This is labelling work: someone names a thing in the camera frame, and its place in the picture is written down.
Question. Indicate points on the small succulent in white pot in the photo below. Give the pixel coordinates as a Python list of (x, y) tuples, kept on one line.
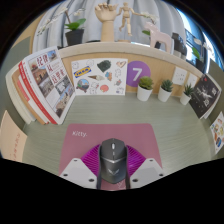
[(144, 94), (185, 99), (164, 95)]

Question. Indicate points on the white book with red title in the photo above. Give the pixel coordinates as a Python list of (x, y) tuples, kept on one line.
[(50, 83)]

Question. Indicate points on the grey computer mouse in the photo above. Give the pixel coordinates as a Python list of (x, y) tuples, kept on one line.
[(112, 163)]

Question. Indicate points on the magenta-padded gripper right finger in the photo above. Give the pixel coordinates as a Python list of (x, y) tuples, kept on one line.
[(148, 170)]

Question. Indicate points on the thick white book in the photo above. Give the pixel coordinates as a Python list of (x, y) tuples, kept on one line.
[(10, 90)]

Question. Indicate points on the beige book with red title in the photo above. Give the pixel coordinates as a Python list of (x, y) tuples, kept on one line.
[(11, 140)]

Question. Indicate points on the wooden hand model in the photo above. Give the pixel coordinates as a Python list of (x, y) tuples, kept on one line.
[(108, 23)]

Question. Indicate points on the glass window with railing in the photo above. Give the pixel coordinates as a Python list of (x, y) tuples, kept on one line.
[(200, 30)]

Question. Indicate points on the white sticker sheet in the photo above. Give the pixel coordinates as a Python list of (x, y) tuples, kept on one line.
[(100, 76)]

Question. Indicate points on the white wall socket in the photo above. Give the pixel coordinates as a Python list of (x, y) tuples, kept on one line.
[(179, 76), (192, 80)]

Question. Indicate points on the black photo book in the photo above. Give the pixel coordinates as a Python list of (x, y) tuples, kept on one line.
[(204, 96)]

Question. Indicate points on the black horse figure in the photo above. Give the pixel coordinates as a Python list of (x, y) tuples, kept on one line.
[(178, 43)]

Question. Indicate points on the wooden artist mannequin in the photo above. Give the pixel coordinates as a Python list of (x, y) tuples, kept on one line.
[(126, 18)]

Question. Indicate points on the purple round number sticker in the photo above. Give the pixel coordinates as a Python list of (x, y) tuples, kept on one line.
[(137, 74)]

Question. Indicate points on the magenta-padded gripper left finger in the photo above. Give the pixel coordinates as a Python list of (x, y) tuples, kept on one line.
[(78, 171)]

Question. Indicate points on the pink mouse pad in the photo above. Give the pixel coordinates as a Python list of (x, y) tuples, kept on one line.
[(110, 131)]

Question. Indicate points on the grey curtain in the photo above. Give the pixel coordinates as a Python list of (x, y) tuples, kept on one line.
[(90, 20)]

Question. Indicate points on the colourful sticker sheet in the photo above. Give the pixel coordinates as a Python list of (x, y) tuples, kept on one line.
[(218, 133)]

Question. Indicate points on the white orchid in black pot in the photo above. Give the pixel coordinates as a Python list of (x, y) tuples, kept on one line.
[(148, 31), (75, 36), (196, 53)]

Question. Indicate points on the pink horse figure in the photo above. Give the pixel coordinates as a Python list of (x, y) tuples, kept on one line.
[(160, 40)]

